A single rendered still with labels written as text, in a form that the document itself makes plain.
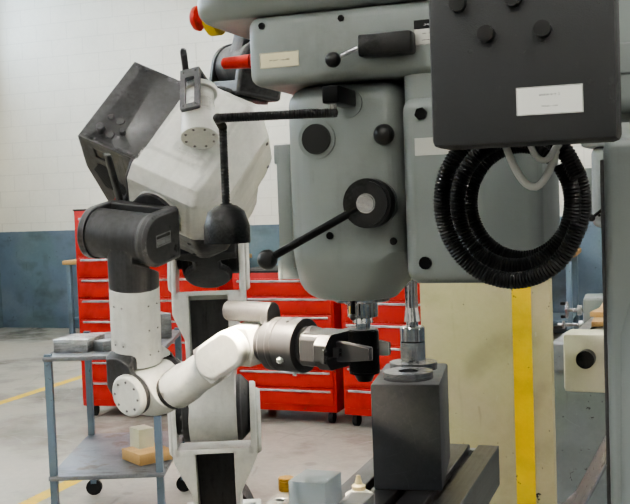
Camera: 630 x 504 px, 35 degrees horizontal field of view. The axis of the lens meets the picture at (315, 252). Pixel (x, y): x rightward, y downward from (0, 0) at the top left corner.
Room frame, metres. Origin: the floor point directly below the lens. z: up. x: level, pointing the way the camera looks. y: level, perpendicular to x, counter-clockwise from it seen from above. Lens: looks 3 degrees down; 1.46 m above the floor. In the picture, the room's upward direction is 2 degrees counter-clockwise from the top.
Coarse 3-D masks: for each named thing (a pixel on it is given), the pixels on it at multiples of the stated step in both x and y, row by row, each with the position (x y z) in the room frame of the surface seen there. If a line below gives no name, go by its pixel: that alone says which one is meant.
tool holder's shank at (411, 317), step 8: (408, 288) 1.86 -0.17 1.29; (416, 288) 1.86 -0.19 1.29; (408, 296) 1.86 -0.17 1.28; (416, 296) 1.86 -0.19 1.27; (408, 304) 1.86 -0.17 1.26; (416, 304) 1.86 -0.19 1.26; (408, 312) 1.86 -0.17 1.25; (416, 312) 1.86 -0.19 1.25; (408, 320) 1.86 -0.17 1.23; (416, 320) 1.86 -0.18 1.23
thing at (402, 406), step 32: (384, 384) 1.72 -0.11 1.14; (416, 384) 1.71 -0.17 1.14; (384, 416) 1.72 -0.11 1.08; (416, 416) 1.71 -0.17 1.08; (448, 416) 1.90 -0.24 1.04; (384, 448) 1.72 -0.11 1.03; (416, 448) 1.71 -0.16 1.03; (448, 448) 1.87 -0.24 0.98; (384, 480) 1.72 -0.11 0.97; (416, 480) 1.71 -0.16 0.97
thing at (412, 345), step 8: (400, 336) 1.87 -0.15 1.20; (408, 336) 1.85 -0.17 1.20; (416, 336) 1.85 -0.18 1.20; (424, 336) 1.86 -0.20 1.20; (400, 344) 1.87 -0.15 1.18; (408, 344) 1.85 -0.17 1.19; (416, 344) 1.85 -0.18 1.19; (424, 344) 1.86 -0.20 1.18; (408, 352) 1.85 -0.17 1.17; (416, 352) 1.85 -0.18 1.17; (424, 352) 1.86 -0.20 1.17; (408, 360) 1.85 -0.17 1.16; (416, 360) 1.85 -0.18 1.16; (424, 360) 1.86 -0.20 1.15
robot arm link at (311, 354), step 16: (288, 320) 1.60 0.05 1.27; (304, 320) 1.59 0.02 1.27; (272, 336) 1.58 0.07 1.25; (288, 336) 1.57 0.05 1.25; (304, 336) 1.55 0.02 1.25; (320, 336) 1.52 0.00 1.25; (336, 336) 1.53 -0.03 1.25; (272, 352) 1.58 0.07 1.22; (288, 352) 1.56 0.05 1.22; (304, 352) 1.54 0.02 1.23; (320, 352) 1.51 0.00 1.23; (288, 368) 1.58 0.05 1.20; (304, 368) 1.59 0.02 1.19; (320, 368) 1.52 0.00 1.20; (336, 368) 1.53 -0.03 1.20
